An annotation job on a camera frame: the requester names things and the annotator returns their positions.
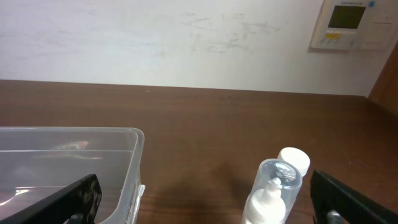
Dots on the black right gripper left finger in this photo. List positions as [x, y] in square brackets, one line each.
[75, 203]

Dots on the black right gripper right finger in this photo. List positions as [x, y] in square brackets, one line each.
[335, 202]

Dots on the dark bottle white cap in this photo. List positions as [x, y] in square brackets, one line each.
[299, 159]

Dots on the clear plastic container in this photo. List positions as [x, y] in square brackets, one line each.
[38, 161]

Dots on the white wall control panel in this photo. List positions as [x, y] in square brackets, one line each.
[353, 25]

